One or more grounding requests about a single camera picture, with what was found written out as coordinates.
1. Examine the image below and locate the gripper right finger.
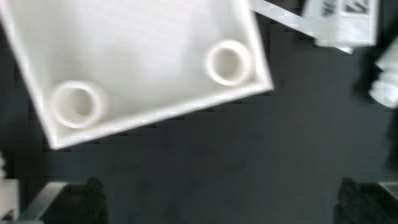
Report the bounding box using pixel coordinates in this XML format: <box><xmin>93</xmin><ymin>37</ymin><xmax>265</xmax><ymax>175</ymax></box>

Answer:
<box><xmin>336</xmin><ymin>178</ymin><xmax>398</xmax><ymax>224</ymax></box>

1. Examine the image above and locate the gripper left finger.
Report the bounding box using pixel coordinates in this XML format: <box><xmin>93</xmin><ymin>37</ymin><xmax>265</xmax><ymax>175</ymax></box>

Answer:
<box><xmin>18</xmin><ymin>178</ymin><xmax>107</xmax><ymax>224</ymax></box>

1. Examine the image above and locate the white square table top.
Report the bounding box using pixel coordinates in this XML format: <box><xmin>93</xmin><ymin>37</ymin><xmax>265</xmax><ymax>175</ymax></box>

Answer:
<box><xmin>0</xmin><ymin>0</ymin><xmax>274</xmax><ymax>149</ymax></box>

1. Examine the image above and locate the white table leg with tag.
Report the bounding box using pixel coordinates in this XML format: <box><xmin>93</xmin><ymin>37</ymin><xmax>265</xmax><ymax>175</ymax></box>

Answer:
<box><xmin>368</xmin><ymin>39</ymin><xmax>398</xmax><ymax>108</ymax></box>

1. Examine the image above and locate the white table leg back middle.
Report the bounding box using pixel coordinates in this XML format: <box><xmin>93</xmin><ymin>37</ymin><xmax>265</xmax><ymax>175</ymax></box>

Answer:
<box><xmin>303</xmin><ymin>0</ymin><xmax>381</xmax><ymax>48</ymax></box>

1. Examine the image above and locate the white sheet with fiducial tags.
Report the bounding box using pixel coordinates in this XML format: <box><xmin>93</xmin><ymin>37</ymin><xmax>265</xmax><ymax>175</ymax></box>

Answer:
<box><xmin>251</xmin><ymin>0</ymin><xmax>354</xmax><ymax>53</ymax></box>

